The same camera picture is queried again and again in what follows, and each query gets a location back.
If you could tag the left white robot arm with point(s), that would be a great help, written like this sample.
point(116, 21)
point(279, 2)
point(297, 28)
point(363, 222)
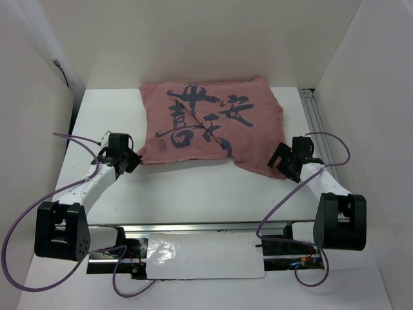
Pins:
point(61, 230)

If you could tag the aluminium side rail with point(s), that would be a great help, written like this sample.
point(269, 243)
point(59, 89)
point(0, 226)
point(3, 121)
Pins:
point(323, 143)

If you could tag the pink red patterned pillowcase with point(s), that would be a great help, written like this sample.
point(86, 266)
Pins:
point(213, 121)

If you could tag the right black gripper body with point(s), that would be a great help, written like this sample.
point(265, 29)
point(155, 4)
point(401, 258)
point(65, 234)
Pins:
point(292, 156)

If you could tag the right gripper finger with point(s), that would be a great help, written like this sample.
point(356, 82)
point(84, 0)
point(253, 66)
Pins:
point(286, 171)
point(281, 153)

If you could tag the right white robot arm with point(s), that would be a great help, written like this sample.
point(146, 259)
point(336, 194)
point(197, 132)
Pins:
point(341, 218)

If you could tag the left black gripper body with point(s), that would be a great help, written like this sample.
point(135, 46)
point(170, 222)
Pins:
point(128, 155)

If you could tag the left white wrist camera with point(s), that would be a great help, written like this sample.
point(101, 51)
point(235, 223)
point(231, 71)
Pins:
point(104, 143)

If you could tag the white cover plate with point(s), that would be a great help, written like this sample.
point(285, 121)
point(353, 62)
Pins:
point(200, 256)

